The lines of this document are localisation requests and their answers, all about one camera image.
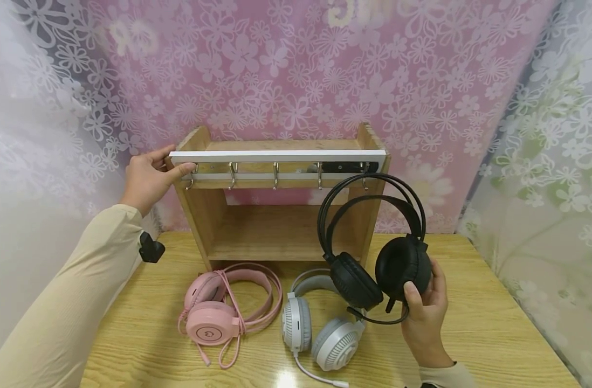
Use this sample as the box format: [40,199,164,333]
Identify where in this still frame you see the person's left hand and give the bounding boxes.
[120,144,197,217]

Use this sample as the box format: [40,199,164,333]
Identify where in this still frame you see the person's right hand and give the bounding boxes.
[400,258,455,369]

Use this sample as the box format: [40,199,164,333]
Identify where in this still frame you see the black headset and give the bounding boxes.
[316,172,433,326]

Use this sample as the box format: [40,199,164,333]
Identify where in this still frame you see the white metal hook rail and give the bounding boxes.
[168,149,388,191]

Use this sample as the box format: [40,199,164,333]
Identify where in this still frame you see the wooden shelf rack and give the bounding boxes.
[164,122,392,272]

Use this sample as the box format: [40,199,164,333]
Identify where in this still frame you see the person's left forearm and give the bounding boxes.
[0,203,147,388]

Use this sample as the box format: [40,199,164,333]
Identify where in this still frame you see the white headset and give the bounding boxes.
[281,268,368,388]

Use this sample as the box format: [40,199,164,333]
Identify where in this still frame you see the pink headset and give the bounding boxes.
[177,262,284,370]

